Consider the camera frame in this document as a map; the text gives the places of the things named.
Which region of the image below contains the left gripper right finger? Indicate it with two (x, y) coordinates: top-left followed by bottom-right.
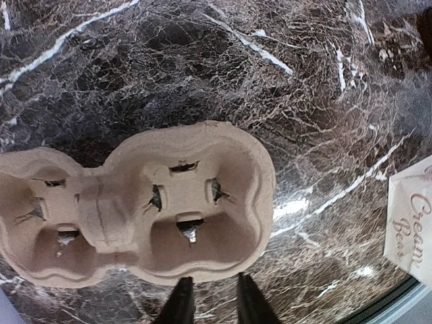
(236, 273), (281, 324)

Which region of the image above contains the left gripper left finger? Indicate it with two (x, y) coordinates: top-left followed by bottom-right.
(153, 277), (195, 324)

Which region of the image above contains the brown pulp cup carrier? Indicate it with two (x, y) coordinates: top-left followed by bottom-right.
(1, 121), (276, 288)

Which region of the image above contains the white paper takeout bag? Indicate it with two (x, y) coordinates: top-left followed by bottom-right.
(383, 157), (431, 288)

